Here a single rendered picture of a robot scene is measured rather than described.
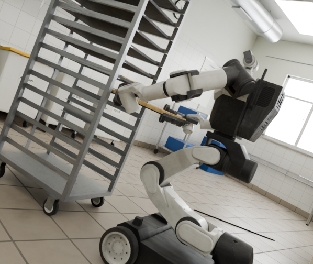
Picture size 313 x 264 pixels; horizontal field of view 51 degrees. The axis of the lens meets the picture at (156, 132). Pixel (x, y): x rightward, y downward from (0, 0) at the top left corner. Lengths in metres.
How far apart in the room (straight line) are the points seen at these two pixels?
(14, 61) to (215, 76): 2.58
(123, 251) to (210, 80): 0.90
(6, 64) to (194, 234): 2.62
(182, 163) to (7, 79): 2.38
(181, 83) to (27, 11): 3.20
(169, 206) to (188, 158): 0.27
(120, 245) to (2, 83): 2.41
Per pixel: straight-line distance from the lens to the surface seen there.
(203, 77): 1.37
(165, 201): 1.76
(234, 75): 1.47
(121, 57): 1.77
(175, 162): 1.74
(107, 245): 1.71
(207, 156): 1.64
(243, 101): 1.60
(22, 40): 4.34
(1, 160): 2.24
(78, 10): 2.10
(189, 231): 1.69
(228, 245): 1.69
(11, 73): 3.65
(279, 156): 6.65
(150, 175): 1.74
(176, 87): 1.35
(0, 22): 4.25
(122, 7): 1.92
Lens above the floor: 0.81
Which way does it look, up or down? 4 degrees down
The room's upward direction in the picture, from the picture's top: 23 degrees clockwise
